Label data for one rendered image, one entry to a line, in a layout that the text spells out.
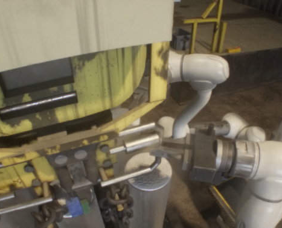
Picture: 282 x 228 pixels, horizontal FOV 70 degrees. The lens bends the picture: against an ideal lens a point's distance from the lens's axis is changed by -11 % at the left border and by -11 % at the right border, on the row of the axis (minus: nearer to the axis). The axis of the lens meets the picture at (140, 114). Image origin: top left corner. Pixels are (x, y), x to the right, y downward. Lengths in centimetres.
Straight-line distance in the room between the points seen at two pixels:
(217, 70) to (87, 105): 52
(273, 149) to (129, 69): 36
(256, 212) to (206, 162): 20
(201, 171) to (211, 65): 42
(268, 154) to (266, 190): 9
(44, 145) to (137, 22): 28
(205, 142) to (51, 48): 40
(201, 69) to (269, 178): 44
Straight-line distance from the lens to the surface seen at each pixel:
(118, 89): 40
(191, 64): 82
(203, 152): 52
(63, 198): 75
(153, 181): 75
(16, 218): 127
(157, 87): 43
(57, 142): 44
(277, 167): 54
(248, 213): 62
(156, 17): 30
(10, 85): 41
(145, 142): 49
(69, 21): 27
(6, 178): 59
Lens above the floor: 197
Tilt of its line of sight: 38 degrees down
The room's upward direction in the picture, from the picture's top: straight up
